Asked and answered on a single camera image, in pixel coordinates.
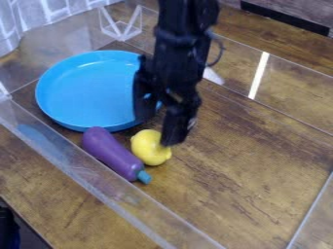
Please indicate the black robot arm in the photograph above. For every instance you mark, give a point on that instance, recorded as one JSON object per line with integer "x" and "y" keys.
{"x": 188, "y": 16}

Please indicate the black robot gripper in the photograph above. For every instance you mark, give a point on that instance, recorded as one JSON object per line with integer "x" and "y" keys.
{"x": 172, "y": 72}

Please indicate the purple toy eggplant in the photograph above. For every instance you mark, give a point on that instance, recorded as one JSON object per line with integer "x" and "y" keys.
{"x": 103, "y": 147}

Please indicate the yellow toy lemon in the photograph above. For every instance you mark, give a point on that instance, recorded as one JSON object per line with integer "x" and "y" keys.
{"x": 147, "y": 149}

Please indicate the blue round tray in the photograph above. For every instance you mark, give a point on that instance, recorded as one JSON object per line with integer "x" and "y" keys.
{"x": 86, "y": 91}

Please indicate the clear acrylic enclosure wall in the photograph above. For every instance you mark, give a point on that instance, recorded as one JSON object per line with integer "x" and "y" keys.
{"x": 248, "y": 184}

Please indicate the white patterned curtain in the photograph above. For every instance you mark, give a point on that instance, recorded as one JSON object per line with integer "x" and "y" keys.
{"x": 22, "y": 15}

